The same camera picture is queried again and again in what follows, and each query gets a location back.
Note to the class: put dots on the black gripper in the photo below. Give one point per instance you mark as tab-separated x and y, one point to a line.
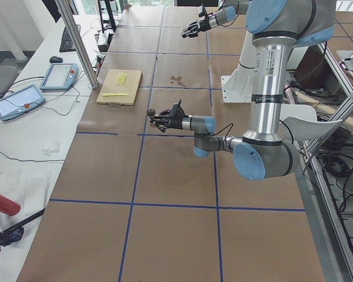
203	26
177	122

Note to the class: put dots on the steel double jigger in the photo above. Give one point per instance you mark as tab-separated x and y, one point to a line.
151	114

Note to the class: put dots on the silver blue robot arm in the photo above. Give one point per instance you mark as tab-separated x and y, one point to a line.
227	12
276	27

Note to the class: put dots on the bamboo cutting board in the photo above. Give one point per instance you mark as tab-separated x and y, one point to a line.
132	81

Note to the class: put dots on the lemon slice one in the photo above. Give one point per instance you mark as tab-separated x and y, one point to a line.
120	80

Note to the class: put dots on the yellow plastic knife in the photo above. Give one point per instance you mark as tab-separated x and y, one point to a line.
115	94

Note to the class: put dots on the far teach pendant tablet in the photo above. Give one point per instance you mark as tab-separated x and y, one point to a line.
59	76

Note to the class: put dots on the teach pendant tablet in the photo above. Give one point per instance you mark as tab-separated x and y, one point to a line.
59	76
20	102

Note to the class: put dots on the crumpled white tissue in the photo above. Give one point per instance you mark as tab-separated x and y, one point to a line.
51	146

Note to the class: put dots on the black keyboard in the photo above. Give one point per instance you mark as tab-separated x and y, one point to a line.
66	44

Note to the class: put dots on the black computer mouse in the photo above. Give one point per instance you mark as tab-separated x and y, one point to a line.
56	59

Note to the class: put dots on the white chair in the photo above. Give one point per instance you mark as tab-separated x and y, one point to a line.
301	123

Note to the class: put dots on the near teach pendant tablet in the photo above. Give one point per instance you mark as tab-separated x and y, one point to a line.
20	102

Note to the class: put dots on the person in black clothes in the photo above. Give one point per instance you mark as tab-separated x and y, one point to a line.
51	6

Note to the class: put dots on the red cylinder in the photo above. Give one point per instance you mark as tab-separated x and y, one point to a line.
8	207

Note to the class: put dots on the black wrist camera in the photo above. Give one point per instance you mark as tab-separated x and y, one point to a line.
202	12
177	111

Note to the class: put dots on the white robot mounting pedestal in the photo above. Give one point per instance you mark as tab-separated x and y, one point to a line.
237	88

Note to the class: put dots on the aluminium frame post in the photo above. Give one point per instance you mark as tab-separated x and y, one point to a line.
67	16

